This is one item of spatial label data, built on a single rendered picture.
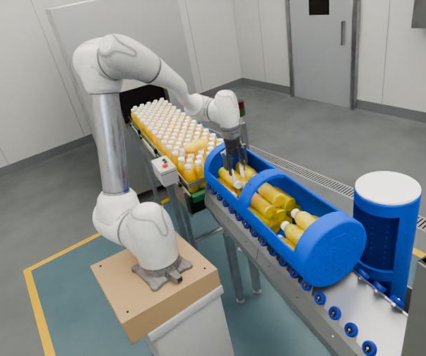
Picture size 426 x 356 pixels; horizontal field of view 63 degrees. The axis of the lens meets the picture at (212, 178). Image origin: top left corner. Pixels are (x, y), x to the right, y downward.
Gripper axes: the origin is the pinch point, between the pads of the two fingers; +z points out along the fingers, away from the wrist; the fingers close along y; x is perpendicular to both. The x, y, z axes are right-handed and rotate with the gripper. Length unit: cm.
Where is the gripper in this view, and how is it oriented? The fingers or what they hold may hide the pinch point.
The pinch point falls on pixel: (237, 173)
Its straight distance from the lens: 171.0
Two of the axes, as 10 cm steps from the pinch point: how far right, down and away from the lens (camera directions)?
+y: 8.9, -3.5, 2.9
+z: 1.7, 8.5, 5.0
